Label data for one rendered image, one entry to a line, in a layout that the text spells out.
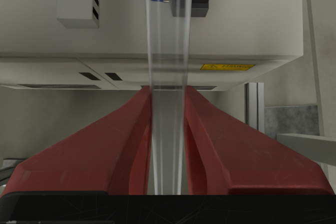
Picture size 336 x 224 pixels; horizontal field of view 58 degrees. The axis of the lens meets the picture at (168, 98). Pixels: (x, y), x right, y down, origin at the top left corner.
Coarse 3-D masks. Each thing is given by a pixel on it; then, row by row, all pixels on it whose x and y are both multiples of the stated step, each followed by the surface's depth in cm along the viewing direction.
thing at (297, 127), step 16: (272, 112) 106; (288, 112) 107; (304, 112) 107; (272, 128) 106; (288, 128) 106; (304, 128) 106; (288, 144) 95; (304, 144) 85; (320, 144) 76; (320, 160) 76
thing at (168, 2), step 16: (160, 0) 9; (176, 0) 9; (160, 16) 9; (176, 16) 9; (160, 32) 10; (176, 32) 10; (160, 48) 10; (176, 48) 10; (160, 64) 10; (176, 64) 10; (160, 80) 11; (176, 80) 11; (160, 96) 11; (176, 96) 11; (160, 112) 12; (176, 112) 12; (160, 128) 13; (176, 128) 13; (160, 144) 13; (176, 144) 13; (160, 160) 14; (176, 160) 14; (160, 176) 15; (176, 176) 15; (160, 192) 16; (176, 192) 16
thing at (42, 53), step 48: (0, 0) 46; (48, 0) 46; (144, 0) 46; (240, 0) 46; (288, 0) 46; (0, 48) 45; (48, 48) 45; (96, 48) 45; (144, 48) 45; (192, 48) 46; (240, 48) 46; (288, 48) 46
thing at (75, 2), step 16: (64, 0) 41; (80, 0) 41; (96, 0) 43; (192, 0) 42; (208, 0) 43; (64, 16) 41; (80, 16) 41; (96, 16) 43; (192, 16) 46; (256, 96) 76; (256, 112) 76; (256, 128) 76; (16, 160) 104
